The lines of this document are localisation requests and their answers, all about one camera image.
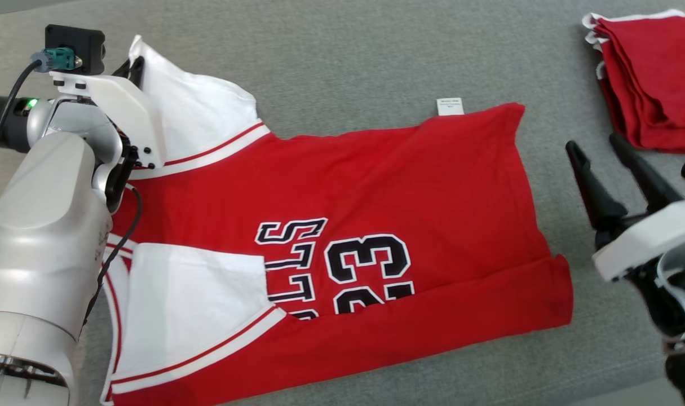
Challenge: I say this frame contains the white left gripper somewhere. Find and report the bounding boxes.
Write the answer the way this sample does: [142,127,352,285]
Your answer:
[49,55,168,170]

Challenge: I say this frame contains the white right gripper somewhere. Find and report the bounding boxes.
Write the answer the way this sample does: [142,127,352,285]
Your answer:
[565,133,685,283]

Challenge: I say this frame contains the red shorts with white stripe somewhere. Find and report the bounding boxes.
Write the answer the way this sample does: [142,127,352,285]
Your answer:
[582,8,685,154]

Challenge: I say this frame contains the red Bulls basketball jersey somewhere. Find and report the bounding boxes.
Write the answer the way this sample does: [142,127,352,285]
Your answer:
[100,35,574,406]

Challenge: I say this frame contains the left camera cable teal plug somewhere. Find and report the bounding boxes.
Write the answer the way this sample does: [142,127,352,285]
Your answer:
[0,48,75,187]

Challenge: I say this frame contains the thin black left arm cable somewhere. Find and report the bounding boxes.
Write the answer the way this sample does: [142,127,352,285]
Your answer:
[80,185,144,339]

